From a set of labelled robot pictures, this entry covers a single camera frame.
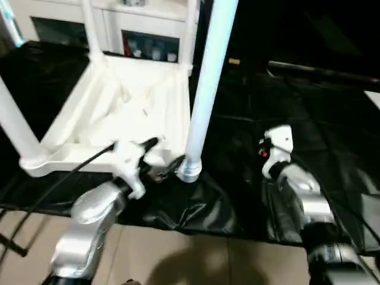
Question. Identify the white plastic table top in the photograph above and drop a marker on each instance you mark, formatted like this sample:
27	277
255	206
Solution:
119	107

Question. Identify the white plastic table leg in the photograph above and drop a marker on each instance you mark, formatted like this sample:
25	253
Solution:
208	77
18	124
90	29
191	35

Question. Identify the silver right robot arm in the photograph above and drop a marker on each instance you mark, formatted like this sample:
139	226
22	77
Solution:
309	202

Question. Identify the black plastic mat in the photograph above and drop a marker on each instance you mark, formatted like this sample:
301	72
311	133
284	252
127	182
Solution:
297	119

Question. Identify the small beige label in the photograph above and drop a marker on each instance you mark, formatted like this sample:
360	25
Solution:
234	61

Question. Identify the white sideboard with glass doors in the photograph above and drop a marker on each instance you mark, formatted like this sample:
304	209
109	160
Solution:
148	24

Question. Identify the flat white panel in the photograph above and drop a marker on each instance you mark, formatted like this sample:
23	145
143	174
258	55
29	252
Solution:
374	100

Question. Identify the dark object on cabinet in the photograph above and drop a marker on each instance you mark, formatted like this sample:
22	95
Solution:
133	2

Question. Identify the blue lit device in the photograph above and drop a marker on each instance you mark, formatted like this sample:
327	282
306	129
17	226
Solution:
10	24

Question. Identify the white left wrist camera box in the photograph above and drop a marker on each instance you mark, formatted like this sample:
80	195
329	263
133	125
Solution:
127	157

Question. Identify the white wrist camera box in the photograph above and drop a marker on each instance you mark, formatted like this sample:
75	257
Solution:
279	142
127	157

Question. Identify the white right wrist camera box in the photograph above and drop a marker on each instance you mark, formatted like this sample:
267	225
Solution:
279	142

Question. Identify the black folding table frame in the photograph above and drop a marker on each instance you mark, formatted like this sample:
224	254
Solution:
13	244

